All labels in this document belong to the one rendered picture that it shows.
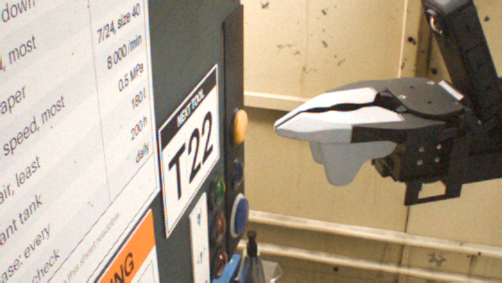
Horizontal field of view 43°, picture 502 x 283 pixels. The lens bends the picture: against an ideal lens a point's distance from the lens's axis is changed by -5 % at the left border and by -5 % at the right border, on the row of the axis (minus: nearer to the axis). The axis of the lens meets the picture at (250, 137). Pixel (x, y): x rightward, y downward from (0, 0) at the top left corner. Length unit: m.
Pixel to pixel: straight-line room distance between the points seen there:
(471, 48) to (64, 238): 0.35
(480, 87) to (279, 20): 0.72
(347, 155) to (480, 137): 0.12
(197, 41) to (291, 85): 0.86
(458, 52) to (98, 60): 0.31
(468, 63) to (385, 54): 0.69
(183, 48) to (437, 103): 0.23
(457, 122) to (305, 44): 0.72
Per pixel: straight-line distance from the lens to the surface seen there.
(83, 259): 0.29
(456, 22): 0.50
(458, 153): 0.54
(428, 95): 0.54
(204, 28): 0.41
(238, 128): 0.48
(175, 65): 0.36
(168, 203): 0.38
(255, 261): 0.99
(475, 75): 0.53
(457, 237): 1.38
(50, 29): 0.24
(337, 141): 0.49
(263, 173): 1.36
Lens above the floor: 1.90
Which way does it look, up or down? 28 degrees down
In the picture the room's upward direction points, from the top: straight up
